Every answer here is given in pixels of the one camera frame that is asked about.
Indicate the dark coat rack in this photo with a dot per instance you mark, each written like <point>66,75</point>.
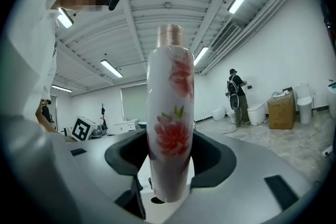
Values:
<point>103,112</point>

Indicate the white power strip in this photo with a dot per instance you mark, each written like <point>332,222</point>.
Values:
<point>327,151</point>

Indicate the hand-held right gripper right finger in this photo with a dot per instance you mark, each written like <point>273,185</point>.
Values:
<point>236,165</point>

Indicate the cardboard box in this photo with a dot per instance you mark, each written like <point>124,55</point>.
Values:
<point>281,112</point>

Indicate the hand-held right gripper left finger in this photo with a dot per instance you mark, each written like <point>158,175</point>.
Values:
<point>99,165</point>

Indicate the person's left forearm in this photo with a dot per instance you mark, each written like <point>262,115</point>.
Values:
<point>56,133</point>

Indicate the black head-mounted camera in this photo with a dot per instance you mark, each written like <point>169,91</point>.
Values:
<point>115,0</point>

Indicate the white foam packing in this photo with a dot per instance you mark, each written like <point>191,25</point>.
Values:
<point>282,93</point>

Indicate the pink patterned bottle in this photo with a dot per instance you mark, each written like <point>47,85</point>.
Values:
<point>170,112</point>

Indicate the ceiling air vent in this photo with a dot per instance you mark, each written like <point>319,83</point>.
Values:
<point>224,36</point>

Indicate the white egg-shaped toilet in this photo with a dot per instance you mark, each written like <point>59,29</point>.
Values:
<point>218,112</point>

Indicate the person's white shirt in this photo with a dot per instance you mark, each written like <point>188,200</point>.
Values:
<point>34,47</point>

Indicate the white cabinet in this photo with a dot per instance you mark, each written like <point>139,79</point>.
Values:
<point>126,126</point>

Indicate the grey window blind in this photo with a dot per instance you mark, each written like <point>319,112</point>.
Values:
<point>134,102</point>

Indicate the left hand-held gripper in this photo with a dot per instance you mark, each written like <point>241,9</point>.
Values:
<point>80,129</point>

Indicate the white cylindrical bin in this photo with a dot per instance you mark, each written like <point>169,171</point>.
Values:
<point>331,102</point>

